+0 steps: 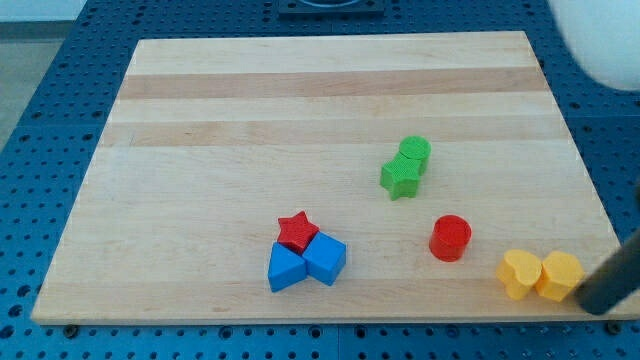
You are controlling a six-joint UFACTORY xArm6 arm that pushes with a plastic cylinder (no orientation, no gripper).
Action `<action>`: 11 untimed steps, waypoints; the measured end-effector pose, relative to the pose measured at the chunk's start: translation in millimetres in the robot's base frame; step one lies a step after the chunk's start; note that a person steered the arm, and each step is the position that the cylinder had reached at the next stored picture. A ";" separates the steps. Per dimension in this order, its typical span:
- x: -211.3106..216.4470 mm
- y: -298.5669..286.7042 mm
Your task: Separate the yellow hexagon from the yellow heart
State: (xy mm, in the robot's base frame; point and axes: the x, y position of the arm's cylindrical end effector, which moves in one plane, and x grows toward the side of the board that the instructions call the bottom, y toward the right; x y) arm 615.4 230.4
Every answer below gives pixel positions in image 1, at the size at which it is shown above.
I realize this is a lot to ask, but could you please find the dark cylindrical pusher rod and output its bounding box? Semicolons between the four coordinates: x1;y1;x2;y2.
574;230;639;315

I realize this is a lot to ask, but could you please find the yellow hexagon block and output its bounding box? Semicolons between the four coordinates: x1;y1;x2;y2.
535;251;585;302

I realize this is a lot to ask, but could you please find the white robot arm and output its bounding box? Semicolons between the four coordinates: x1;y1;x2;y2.
548;0;639;315

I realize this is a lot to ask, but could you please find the yellow heart block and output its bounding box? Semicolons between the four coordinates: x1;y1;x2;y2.
495;249;542;300

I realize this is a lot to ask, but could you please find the red cylinder block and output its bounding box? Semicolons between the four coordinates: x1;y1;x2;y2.
429;214;472;262

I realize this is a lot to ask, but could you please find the green star block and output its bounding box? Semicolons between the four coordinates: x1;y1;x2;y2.
380;152;421;201

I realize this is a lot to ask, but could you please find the green cylinder block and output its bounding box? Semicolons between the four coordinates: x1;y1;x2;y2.
399;135;431;175

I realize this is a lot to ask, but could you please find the blue cube block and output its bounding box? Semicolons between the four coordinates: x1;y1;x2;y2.
302;232;347;286

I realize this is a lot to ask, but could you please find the red star block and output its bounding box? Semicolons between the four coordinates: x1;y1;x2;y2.
277;211;319;255

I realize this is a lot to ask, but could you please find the blue triangle block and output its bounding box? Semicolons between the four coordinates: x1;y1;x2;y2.
267;242;308;292

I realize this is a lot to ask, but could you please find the wooden board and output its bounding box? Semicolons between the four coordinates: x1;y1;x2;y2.
32;31;619;325

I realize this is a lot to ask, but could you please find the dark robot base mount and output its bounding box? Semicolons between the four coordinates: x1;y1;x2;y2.
275;0;386;17

